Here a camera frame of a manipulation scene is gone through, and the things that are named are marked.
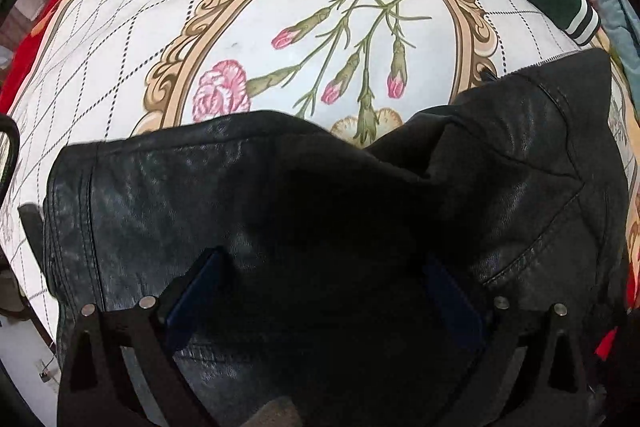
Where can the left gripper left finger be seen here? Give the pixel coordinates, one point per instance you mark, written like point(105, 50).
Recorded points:
point(96, 387)

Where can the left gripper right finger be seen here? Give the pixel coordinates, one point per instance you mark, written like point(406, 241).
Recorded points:
point(530, 374)

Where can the black leather jacket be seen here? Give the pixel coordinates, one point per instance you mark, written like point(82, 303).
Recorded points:
point(363, 276)

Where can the white patterned square cloth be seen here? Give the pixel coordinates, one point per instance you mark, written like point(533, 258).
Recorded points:
point(107, 69)

